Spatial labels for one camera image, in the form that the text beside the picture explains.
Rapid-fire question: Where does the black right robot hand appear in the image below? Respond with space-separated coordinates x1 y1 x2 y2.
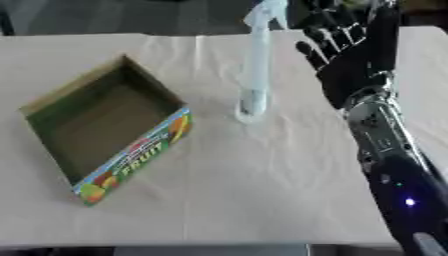
294 0 403 110

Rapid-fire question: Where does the clear plastic bottle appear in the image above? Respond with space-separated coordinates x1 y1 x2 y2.
232 0 291 124

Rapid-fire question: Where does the open cardboard box green inside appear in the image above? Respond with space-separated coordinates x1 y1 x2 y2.
17 53 195 207

